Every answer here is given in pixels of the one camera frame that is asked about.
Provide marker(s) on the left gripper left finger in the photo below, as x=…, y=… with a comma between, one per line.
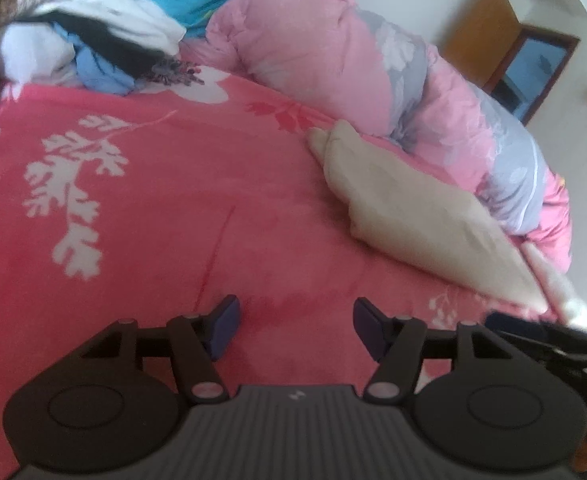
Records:
x=196, y=343

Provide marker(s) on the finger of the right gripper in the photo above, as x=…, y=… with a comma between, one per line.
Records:
x=516, y=330

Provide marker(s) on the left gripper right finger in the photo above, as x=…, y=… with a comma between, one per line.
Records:
x=396, y=345

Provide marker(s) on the beige zip hoodie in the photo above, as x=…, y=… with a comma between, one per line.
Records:
x=419, y=220

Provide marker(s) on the pile of mixed clothes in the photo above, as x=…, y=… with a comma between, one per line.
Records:
x=106, y=46

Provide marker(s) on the white folded garment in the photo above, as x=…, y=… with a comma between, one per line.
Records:
x=568, y=305

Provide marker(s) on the brown wooden door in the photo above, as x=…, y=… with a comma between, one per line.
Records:
x=516, y=64

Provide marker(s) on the pink grey floral duvet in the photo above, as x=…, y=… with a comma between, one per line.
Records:
x=352, y=64

